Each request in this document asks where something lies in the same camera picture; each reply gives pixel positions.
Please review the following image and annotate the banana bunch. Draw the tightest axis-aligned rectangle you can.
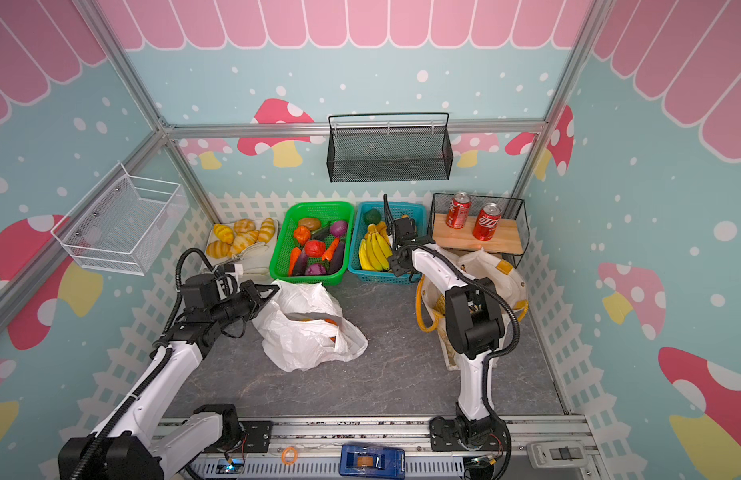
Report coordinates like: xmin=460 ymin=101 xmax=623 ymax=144
xmin=358 ymin=232 xmax=392 ymax=272

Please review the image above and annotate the orange rubber band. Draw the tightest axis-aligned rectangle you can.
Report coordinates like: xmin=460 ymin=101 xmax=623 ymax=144
xmin=280 ymin=446 xmax=298 ymax=466

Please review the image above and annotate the dark purple eggplant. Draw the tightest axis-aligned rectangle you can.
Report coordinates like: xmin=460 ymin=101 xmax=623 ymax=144
xmin=328 ymin=241 xmax=346 ymax=275

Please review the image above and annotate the long orange carrot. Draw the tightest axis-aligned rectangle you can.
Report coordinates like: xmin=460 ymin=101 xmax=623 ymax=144
xmin=288 ymin=247 xmax=302 ymax=276

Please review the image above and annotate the red tomato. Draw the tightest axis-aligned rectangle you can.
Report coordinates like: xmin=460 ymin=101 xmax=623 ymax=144
xmin=304 ymin=239 xmax=326 ymax=258

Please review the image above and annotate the black mesh wall basket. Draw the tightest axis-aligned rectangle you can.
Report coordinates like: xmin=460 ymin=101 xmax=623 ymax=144
xmin=326 ymin=112 xmax=454 ymax=183

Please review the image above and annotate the white cutting board tray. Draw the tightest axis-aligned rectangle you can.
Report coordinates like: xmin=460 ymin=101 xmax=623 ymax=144
xmin=204 ymin=218 xmax=280 ymax=284

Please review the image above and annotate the small orange carrot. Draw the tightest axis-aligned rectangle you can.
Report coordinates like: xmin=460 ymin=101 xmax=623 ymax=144
xmin=322 ymin=238 xmax=342 ymax=262

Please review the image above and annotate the left red cola can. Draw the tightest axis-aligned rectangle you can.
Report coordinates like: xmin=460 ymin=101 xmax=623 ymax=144
xmin=445 ymin=191 xmax=471 ymax=229

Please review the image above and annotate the grey switch box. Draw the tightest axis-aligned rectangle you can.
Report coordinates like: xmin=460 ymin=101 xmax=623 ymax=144
xmin=526 ymin=441 xmax=588 ymax=469

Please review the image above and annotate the white plastic grocery bag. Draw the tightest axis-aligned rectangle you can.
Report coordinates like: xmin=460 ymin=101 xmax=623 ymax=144
xmin=252 ymin=280 xmax=368 ymax=372

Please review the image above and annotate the white wire wall basket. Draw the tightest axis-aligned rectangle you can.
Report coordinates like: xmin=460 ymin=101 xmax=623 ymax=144
xmin=52 ymin=163 xmax=190 ymax=276

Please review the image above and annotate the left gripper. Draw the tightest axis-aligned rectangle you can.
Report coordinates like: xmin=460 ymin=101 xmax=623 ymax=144
xmin=209 ymin=280 xmax=280 ymax=326

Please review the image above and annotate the blue tape dispenser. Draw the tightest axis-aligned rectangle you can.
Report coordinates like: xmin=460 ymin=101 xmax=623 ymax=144
xmin=338 ymin=444 xmax=406 ymax=480

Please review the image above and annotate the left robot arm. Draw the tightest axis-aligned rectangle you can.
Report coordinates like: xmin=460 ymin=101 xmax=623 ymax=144
xmin=58 ymin=247 xmax=280 ymax=479

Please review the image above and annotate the teal plastic basket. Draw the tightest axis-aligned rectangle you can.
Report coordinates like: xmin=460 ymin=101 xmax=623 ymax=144
xmin=347 ymin=200 xmax=428 ymax=284

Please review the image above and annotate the purple onion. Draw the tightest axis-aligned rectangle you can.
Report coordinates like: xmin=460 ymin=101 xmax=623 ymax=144
xmin=330 ymin=220 xmax=348 ymax=238

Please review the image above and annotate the brown potato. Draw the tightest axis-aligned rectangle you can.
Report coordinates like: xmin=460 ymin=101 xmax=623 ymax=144
xmin=298 ymin=217 xmax=322 ymax=232

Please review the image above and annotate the white canvas tote bag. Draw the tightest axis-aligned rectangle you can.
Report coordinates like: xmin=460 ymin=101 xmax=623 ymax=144
xmin=416 ymin=249 xmax=528 ymax=371

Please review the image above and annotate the red cola can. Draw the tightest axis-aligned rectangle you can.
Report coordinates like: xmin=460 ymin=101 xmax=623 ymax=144
xmin=472 ymin=202 xmax=501 ymax=241
xmin=445 ymin=191 xmax=471 ymax=229

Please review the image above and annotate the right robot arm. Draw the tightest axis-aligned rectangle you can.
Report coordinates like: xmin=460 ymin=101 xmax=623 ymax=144
xmin=383 ymin=197 xmax=520 ymax=459

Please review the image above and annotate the green plastic basket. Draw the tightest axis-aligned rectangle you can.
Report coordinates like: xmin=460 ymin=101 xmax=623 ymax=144
xmin=270 ymin=201 xmax=356 ymax=286

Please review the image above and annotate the bread loaf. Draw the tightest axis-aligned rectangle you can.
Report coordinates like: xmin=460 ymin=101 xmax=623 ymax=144
xmin=212 ymin=224 xmax=236 ymax=245

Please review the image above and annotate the right red cola can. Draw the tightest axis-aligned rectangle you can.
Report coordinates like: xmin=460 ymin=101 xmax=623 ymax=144
xmin=472 ymin=202 xmax=501 ymax=241

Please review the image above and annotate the black wire wooden shelf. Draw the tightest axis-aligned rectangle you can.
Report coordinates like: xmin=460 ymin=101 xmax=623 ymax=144
xmin=428 ymin=193 xmax=530 ymax=267

